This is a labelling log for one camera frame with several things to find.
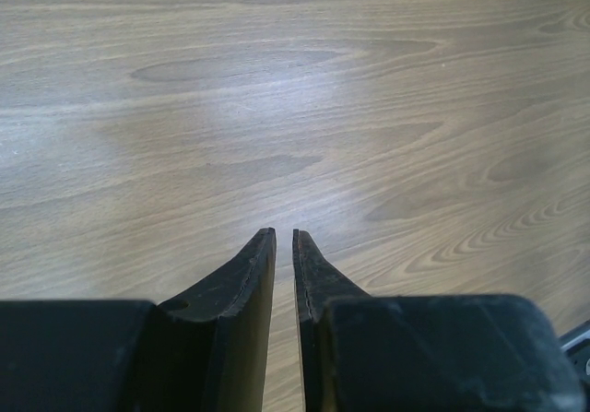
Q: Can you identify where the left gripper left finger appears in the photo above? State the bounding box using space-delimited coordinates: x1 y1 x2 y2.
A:
1 228 276 411

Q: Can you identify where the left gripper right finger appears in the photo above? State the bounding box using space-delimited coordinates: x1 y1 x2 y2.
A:
292 230 586 411

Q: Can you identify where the aluminium frame rail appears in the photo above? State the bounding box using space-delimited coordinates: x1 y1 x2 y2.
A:
560 321 590 383

